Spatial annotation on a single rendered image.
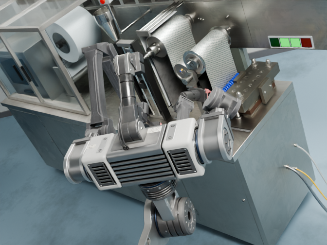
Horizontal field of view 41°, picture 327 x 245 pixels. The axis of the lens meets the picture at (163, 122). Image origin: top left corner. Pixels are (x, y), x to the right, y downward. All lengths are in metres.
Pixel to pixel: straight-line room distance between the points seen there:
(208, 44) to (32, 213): 2.47
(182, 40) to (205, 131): 1.25
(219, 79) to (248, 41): 0.28
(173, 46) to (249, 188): 0.89
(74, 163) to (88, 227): 2.14
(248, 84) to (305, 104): 1.57
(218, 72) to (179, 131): 1.11
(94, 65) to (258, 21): 1.02
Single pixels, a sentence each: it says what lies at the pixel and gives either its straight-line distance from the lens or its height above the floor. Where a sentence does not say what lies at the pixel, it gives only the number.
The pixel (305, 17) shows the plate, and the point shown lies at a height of 1.33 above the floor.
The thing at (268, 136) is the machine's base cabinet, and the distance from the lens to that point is 2.46.
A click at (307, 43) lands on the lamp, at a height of 1.18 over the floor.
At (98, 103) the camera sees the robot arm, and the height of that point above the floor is 1.53.
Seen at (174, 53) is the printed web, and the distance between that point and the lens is 2.52.
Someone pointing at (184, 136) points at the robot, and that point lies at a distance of 1.35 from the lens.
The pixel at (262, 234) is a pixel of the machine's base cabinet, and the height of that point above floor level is 0.25.
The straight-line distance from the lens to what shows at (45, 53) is 3.04.
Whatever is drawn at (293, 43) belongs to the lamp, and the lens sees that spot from 2.40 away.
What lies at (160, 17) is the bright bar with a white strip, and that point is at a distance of 2.57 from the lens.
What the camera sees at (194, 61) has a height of 1.27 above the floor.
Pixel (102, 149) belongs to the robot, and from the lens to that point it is 1.47.
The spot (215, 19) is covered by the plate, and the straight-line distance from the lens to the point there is 2.60.
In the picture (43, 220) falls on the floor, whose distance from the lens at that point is 4.03.
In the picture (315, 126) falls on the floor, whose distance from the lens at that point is 3.71.
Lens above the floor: 2.29
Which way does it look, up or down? 32 degrees down
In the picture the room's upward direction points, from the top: 24 degrees counter-clockwise
